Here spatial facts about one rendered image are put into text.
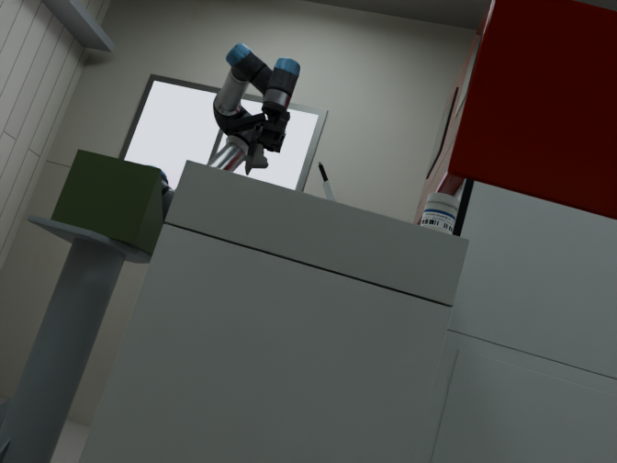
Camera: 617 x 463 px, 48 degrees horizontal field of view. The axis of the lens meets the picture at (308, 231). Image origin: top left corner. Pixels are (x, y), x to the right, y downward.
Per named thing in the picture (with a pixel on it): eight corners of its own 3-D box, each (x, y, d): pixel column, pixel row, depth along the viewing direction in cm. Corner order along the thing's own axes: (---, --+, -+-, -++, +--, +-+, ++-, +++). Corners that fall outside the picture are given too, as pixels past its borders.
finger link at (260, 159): (262, 175, 191) (272, 145, 193) (241, 170, 191) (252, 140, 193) (263, 179, 194) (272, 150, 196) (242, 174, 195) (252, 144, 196)
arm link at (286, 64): (298, 73, 207) (305, 62, 199) (287, 105, 205) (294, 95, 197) (274, 62, 206) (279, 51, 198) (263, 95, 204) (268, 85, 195)
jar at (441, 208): (445, 246, 154) (456, 207, 156) (452, 239, 147) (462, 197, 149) (415, 237, 155) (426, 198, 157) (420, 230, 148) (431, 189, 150)
